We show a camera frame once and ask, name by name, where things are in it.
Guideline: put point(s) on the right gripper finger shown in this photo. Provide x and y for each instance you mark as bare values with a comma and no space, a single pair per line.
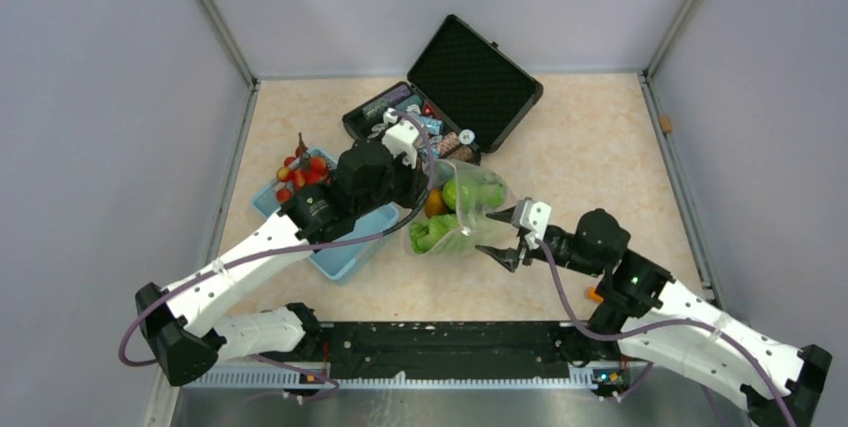
509,258
509,216

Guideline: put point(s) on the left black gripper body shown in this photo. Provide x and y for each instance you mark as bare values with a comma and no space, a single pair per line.
400,186

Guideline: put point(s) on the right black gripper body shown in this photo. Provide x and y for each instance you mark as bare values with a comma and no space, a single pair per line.
555,246

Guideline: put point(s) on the green apple toy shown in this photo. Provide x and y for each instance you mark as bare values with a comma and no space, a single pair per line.
473,193

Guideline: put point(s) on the clear zip top bag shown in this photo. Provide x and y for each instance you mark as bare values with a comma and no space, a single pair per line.
446,170

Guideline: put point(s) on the orange brown fruit toy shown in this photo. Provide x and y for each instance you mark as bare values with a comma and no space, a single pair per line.
435,204

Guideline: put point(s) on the green napa cabbage toy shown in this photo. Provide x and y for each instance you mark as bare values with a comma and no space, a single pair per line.
445,235

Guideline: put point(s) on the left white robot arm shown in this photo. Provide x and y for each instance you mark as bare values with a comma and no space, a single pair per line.
186,324

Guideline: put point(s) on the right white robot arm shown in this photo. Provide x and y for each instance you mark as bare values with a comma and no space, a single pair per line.
612,294

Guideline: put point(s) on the red cherry tomato bunch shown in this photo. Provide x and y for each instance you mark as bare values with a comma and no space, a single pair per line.
300,170

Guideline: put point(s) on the orange marker pen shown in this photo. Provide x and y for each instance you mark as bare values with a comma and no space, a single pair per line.
592,295

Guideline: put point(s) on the white single poker chip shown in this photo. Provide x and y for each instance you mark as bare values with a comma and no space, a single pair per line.
466,137

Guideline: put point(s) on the black poker chip case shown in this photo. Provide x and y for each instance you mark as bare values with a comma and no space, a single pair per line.
466,81

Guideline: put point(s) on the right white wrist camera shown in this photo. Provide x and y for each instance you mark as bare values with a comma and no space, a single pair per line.
532,218

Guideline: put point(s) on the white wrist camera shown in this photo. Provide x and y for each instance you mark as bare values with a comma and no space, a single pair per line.
403,137
532,218

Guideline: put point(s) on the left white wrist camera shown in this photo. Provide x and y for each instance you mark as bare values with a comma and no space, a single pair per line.
403,137

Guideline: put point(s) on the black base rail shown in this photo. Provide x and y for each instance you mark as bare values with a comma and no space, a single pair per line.
499,350

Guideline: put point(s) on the white cable duct strip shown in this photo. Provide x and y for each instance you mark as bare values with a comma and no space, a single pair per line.
256,377

